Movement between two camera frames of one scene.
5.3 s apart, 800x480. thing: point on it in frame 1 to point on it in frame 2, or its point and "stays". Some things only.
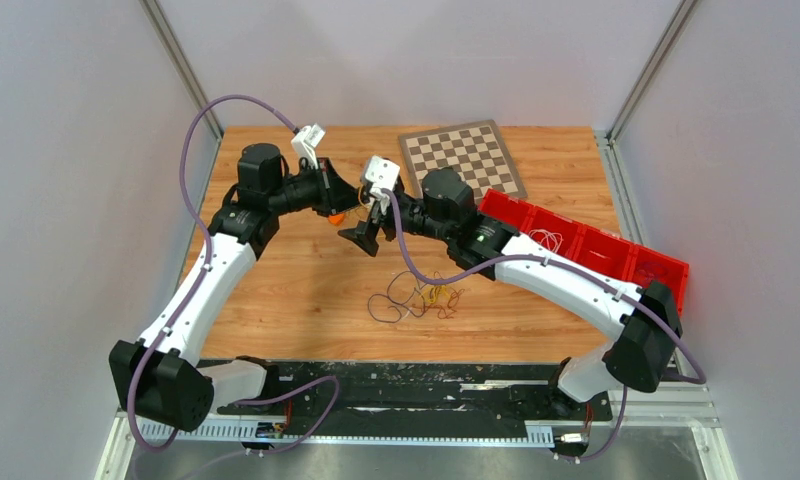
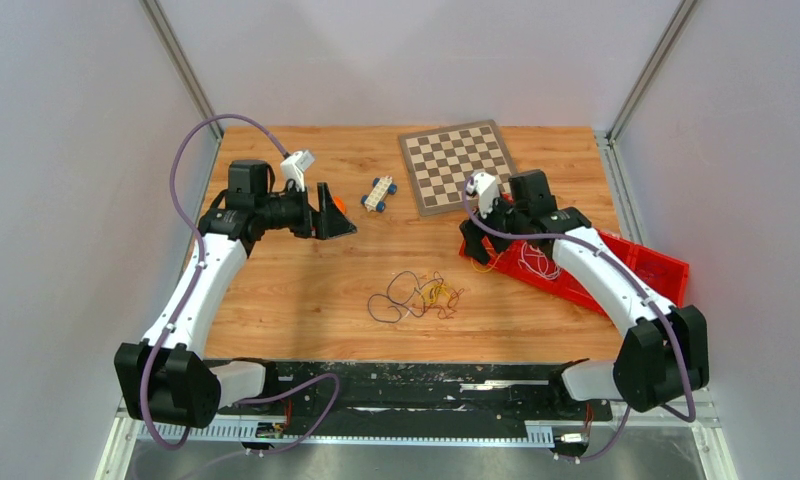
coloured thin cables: x=405 y=297 stays
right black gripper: x=366 y=232 to x=475 y=247
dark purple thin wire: x=652 y=269 stays
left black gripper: x=334 y=192 to x=330 y=221
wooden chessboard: x=476 y=151 stays
